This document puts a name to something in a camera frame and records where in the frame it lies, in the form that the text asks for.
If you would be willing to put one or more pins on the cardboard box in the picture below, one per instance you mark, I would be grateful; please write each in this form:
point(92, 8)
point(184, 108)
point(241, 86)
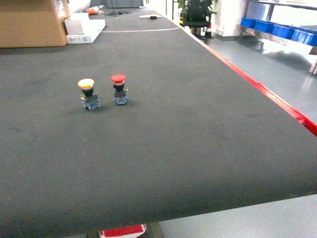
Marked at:
point(33, 23)

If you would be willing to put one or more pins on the red push button switch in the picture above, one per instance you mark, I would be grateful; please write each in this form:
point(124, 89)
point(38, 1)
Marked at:
point(120, 92)

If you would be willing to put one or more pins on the yellow push button switch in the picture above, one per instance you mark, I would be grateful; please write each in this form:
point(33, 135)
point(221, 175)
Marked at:
point(90, 100)

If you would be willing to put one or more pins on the white flat box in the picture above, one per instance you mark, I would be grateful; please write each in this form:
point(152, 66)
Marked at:
point(81, 29)

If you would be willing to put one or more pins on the red white cone centre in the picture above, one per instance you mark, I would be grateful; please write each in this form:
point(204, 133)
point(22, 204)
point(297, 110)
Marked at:
point(151, 230)

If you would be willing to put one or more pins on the black office chair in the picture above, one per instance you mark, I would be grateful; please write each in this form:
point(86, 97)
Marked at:
point(197, 15)

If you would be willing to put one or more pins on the dark grey table mat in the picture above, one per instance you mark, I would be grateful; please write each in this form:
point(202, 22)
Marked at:
point(194, 136)

